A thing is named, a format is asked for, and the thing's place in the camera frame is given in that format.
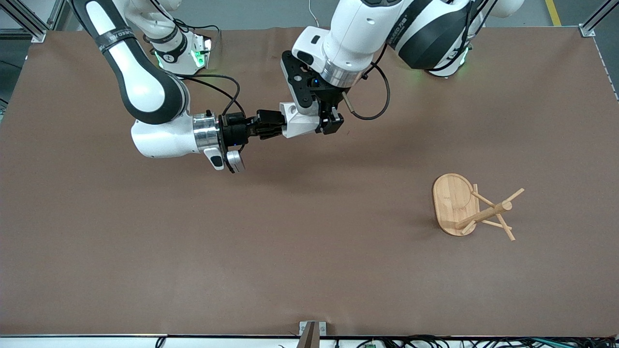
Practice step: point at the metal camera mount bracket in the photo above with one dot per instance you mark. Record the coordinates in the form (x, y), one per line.
(312, 331)

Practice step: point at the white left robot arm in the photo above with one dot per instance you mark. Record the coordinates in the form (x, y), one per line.
(367, 34)

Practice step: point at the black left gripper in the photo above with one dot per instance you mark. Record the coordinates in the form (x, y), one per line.
(330, 103)

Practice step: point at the brown table cover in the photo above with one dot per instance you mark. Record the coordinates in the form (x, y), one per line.
(309, 217)

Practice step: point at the white faceted cup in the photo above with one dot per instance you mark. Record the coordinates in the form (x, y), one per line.
(302, 121)

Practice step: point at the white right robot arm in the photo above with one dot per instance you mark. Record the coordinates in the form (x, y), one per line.
(145, 92)

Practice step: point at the wooden cup rack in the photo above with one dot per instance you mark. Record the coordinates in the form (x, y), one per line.
(452, 203)

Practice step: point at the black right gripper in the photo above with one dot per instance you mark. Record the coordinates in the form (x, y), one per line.
(234, 129)

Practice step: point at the aluminium frame post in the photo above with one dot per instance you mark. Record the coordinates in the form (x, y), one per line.
(29, 21)
(592, 26)

